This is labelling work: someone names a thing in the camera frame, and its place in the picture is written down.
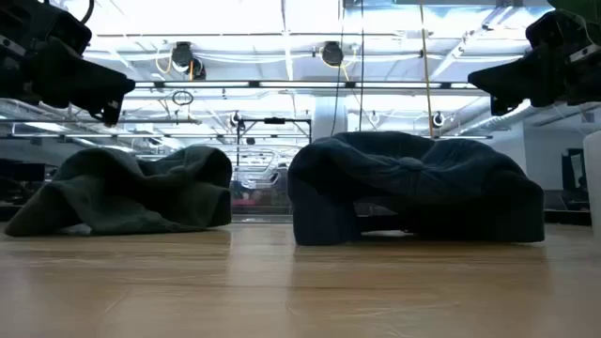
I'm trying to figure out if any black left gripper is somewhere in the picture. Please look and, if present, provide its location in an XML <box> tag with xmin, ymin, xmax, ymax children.
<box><xmin>0</xmin><ymin>0</ymin><xmax>136</xmax><ymax>127</ymax></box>

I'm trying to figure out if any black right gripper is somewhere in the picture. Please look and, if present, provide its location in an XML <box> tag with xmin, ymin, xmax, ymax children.
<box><xmin>468</xmin><ymin>8</ymin><xmax>601</xmax><ymax>117</ymax></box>

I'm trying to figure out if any dark green fabric hat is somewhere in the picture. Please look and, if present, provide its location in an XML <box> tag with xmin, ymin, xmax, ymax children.
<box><xmin>3</xmin><ymin>145</ymin><xmax>234</xmax><ymax>238</ymax></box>

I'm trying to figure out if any blue denim hat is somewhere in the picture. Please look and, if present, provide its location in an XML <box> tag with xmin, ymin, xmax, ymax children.
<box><xmin>286</xmin><ymin>131</ymin><xmax>546</xmax><ymax>247</ymax></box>

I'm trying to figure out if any black monitor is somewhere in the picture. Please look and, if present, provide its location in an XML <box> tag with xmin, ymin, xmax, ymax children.
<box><xmin>562</xmin><ymin>147</ymin><xmax>588</xmax><ymax>192</ymax></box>

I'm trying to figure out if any green snake plant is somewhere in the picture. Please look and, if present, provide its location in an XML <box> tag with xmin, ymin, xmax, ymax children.
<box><xmin>547</xmin><ymin>0</ymin><xmax>601</xmax><ymax>16</ymax></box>

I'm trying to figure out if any white round plant pot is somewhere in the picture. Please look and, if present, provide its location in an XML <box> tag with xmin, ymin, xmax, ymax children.
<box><xmin>583</xmin><ymin>131</ymin><xmax>601</xmax><ymax>256</ymax></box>

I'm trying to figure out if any long ceiling light bar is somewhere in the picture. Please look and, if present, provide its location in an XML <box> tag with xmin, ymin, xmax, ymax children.
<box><xmin>133</xmin><ymin>79</ymin><xmax>478</xmax><ymax>91</ymax></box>

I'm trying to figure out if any yellow cable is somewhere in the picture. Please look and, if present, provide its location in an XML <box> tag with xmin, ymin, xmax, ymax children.
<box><xmin>419</xmin><ymin>0</ymin><xmax>436</xmax><ymax>138</ymax></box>

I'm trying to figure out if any black hanging cable reel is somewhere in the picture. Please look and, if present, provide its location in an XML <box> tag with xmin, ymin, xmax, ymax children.
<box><xmin>170</xmin><ymin>40</ymin><xmax>208</xmax><ymax>81</ymax></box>
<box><xmin>320</xmin><ymin>40</ymin><xmax>346</xmax><ymax>68</ymax></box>

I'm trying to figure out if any black metal table frame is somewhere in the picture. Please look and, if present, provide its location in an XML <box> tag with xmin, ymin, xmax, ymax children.
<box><xmin>0</xmin><ymin>204</ymin><xmax>592</xmax><ymax>226</ymax></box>

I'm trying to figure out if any black background rig frame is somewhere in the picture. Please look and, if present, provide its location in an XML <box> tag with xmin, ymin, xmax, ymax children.
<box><xmin>236</xmin><ymin>116</ymin><xmax>314</xmax><ymax>170</ymax></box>

